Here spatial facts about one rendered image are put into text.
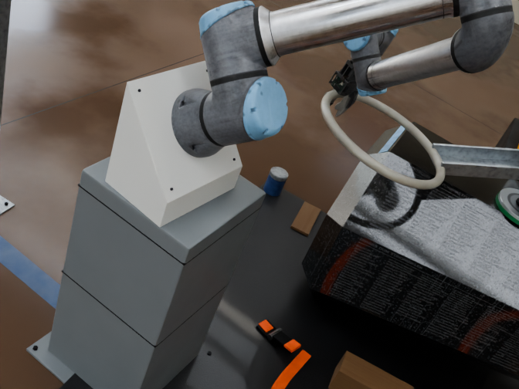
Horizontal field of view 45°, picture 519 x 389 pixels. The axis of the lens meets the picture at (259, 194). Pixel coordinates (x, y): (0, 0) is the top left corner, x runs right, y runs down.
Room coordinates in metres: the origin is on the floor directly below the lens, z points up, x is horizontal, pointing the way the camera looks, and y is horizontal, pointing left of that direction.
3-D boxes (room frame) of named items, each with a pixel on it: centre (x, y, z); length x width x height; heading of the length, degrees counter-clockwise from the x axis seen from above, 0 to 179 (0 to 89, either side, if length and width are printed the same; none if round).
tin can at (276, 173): (2.81, -0.05, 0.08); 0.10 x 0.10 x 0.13
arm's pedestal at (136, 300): (1.48, 0.23, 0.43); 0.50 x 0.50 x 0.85; 70
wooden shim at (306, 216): (2.68, -0.27, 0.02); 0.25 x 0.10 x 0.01; 173
